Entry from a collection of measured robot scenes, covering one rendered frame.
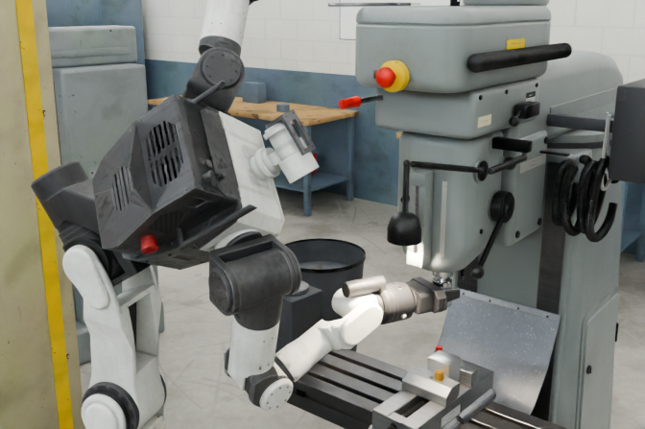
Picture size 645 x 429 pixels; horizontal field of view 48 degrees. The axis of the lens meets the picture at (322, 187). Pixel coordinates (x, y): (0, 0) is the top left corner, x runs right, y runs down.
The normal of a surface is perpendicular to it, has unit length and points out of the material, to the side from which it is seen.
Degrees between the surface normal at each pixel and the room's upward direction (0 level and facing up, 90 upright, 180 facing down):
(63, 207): 90
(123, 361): 90
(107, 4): 90
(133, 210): 74
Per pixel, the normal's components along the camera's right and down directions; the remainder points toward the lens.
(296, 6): -0.62, 0.20
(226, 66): 0.33, -0.23
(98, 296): -0.33, 0.24
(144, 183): -0.73, -0.11
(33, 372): 0.78, 0.15
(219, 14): -0.16, -0.30
